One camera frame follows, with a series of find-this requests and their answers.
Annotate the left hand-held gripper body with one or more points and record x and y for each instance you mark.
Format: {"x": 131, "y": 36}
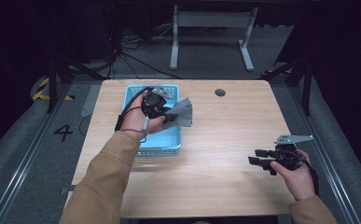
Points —
{"x": 153, "y": 104}

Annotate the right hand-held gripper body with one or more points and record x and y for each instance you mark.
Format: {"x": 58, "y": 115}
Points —
{"x": 288, "y": 155}

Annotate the light blue plastic basket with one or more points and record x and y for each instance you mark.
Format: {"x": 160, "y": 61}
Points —
{"x": 165, "y": 140}

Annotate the person's left hand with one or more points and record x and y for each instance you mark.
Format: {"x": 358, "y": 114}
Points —
{"x": 134, "y": 121}

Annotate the person's right hand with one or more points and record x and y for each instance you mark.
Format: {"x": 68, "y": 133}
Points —
{"x": 298, "y": 180}

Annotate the dark round table grommet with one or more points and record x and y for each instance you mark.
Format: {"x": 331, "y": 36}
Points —
{"x": 220, "y": 92}

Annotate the grey floor tape strip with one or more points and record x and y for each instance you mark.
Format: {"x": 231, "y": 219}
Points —
{"x": 90, "y": 101}

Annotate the black metal stand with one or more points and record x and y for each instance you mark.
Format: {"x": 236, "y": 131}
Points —
{"x": 52, "y": 84}
{"x": 307, "y": 90}

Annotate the yellow black hazard tape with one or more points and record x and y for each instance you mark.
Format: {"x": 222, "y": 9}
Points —
{"x": 40, "y": 90}

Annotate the aluminium floor rail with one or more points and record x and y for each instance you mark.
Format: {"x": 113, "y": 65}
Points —
{"x": 29, "y": 149}
{"x": 324, "y": 149}

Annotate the grey metal desk frame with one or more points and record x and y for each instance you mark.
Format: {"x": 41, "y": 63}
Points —
{"x": 212, "y": 19}

